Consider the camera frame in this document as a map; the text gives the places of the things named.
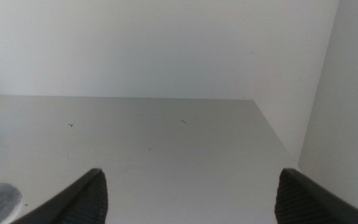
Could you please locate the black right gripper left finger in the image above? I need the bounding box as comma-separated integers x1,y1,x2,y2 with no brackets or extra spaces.
10,167,109,224

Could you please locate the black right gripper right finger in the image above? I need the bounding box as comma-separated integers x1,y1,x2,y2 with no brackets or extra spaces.
274,167,358,224

